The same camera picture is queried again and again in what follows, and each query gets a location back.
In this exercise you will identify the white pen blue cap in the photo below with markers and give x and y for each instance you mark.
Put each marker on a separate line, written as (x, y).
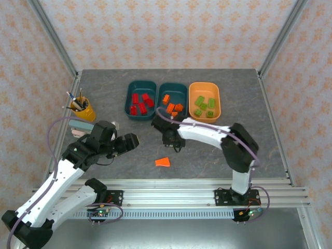
(71, 96)

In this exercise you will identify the yellow pencil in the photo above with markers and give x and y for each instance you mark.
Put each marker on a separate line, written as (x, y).
(80, 94)

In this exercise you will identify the teal plastic bin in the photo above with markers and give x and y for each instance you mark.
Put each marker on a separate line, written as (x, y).
(179, 90)
(139, 88)

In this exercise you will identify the black pen white tip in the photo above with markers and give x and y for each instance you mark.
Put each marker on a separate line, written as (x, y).
(68, 107)

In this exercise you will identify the teal eraser case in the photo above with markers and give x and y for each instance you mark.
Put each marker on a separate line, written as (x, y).
(80, 125)

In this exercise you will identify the controller board green light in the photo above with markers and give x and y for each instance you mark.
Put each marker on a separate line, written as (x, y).
(250, 213)
(100, 212)

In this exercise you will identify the yellow pencil cup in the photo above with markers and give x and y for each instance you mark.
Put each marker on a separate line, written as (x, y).
(86, 112)

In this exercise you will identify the long green lego brick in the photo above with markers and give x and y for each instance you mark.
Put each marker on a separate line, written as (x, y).
(200, 100)
(212, 103)

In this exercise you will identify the aluminium table side rail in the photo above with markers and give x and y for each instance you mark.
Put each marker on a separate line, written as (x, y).
(64, 122)
(275, 124)

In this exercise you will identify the orange lego wedge piece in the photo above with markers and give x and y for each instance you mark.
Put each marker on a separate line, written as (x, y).
(163, 162)

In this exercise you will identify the red lego brick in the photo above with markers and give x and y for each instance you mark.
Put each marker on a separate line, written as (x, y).
(135, 98)
(142, 108)
(133, 110)
(149, 103)
(146, 96)

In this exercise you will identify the pink eraser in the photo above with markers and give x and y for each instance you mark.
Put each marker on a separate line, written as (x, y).
(77, 132)

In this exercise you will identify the orange plastic bin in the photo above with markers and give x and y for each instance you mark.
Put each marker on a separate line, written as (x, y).
(205, 89)

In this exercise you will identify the aluminium frame post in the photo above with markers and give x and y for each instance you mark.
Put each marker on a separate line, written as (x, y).
(282, 36)
(52, 36)

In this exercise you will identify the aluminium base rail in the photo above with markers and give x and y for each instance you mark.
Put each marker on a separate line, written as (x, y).
(168, 193)

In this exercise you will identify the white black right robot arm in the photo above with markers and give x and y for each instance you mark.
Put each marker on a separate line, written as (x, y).
(207, 132)

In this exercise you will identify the orange lego brick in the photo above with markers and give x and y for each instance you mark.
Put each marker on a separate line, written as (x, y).
(174, 113)
(179, 107)
(170, 107)
(166, 98)

